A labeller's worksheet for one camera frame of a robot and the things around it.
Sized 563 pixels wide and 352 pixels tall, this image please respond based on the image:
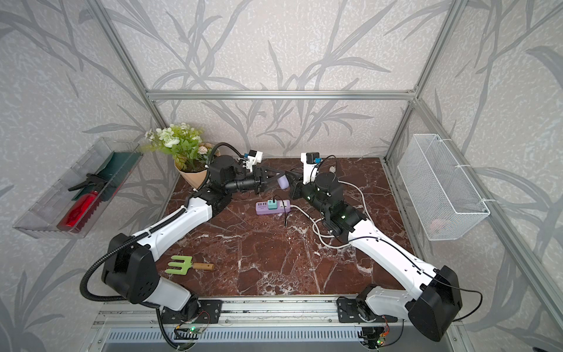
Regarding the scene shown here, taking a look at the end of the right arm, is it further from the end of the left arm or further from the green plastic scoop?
the green plastic scoop

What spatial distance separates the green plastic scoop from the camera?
0.65 m

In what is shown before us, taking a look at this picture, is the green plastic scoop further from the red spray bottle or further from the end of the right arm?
the end of the right arm

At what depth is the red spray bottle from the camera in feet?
1.85
